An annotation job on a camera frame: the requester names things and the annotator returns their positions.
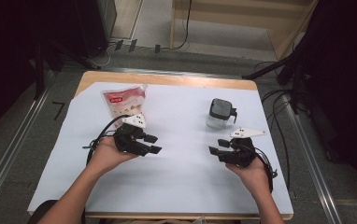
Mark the metal floor strip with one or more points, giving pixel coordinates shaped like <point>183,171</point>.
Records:
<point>167,72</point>

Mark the light wooden frame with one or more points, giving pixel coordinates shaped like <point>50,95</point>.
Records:
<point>279,34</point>

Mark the wooden table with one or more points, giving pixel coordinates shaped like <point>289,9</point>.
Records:
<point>167,79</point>

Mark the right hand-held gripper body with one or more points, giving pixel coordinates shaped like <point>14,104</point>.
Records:
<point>240,152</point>

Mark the black metal stand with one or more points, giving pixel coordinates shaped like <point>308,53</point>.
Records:
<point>39,68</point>
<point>293,71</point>

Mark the metal floor rail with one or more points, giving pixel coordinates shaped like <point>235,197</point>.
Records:
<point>313,168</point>
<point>14,140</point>

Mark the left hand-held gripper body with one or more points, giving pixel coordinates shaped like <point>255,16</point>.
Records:
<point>126,137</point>

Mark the white paper sheet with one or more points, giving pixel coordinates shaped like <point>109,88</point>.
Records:
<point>179,174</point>

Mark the person's right hand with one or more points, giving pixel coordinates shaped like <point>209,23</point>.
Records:
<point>254,177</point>

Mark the red and clear pouch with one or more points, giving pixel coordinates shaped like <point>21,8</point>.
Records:
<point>125,101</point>

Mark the person's left hand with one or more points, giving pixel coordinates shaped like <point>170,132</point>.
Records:
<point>108,155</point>

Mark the dark cabinet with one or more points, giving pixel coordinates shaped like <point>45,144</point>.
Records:
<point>95,25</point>

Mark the black curtain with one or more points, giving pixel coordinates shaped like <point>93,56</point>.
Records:
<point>348,77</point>
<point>5,62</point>

